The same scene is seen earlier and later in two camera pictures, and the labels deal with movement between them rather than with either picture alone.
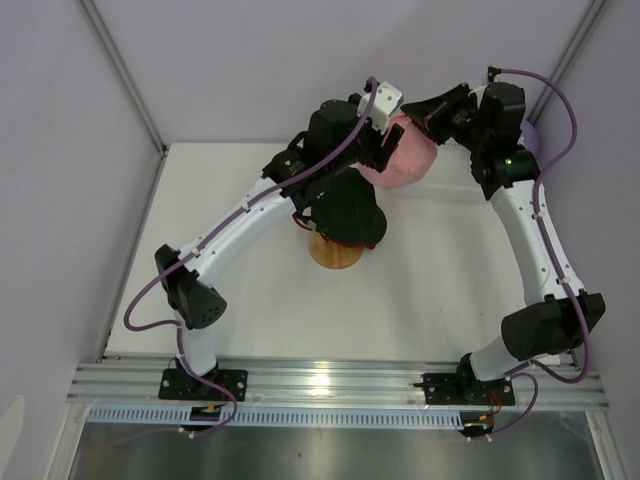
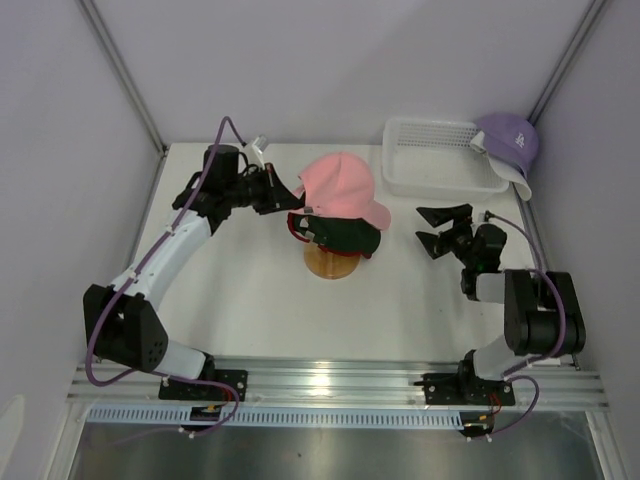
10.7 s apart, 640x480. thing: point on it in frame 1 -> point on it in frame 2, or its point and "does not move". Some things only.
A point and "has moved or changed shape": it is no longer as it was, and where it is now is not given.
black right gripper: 435,111 -> 436,245
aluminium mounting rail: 325,382 does not move
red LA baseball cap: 333,241 -> 336,253
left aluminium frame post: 96,19 does not move
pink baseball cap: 412,158 -> 340,185
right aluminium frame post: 592,14 does not move
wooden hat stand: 333,255 has moved or changed shape
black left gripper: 379,157 -> 277,197
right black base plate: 458,389 does not move
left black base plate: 176,384 does not move
